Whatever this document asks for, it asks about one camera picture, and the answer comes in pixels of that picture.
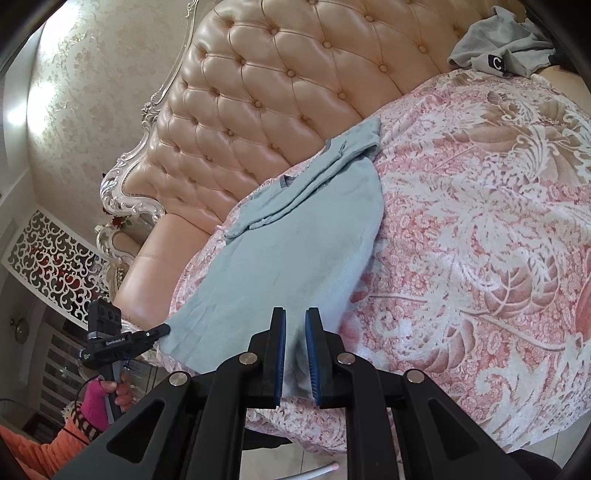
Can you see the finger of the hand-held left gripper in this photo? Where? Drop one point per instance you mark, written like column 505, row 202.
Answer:
column 154, row 333

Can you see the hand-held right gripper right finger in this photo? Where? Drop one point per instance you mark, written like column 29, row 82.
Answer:
column 314, row 364

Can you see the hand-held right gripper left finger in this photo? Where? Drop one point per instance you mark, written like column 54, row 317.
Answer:
column 280, row 364

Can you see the light blue shirt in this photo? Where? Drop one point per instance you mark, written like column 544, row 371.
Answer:
column 286, row 258

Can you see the person's left forearm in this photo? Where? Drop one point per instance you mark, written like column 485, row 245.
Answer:
column 51, row 447

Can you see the person's left hand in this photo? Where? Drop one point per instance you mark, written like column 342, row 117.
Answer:
column 94, row 406

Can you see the white lattice screen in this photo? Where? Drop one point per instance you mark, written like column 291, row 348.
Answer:
column 51, row 263

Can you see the white rod with pink tip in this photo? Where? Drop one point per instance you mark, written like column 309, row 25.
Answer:
column 318, row 471

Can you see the pink floral blanket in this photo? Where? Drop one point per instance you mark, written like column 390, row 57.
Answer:
column 485, row 258

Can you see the beige tufted leather sofa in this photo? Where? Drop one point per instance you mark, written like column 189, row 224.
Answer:
column 258, row 115

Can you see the grey garment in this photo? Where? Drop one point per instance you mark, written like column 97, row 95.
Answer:
column 489, row 41

